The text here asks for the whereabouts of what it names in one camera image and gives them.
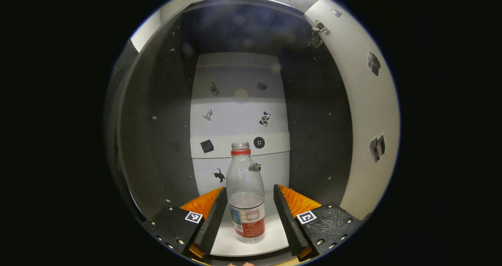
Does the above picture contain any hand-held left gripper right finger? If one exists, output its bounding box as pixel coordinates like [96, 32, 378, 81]
[273, 184, 363, 262]

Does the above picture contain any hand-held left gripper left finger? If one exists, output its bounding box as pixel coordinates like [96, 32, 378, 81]
[142, 186, 229, 263]

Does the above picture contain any white cabinet shelf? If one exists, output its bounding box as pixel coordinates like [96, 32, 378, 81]
[210, 193, 291, 257]

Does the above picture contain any dark grey cabinet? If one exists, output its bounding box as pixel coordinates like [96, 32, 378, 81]
[106, 0, 353, 259]

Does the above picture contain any clear plastic bottle red label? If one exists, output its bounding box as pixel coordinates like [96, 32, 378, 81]
[226, 142, 266, 244]

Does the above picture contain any metal door hinge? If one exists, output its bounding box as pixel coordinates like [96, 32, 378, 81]
[308, 20, 330, 49]

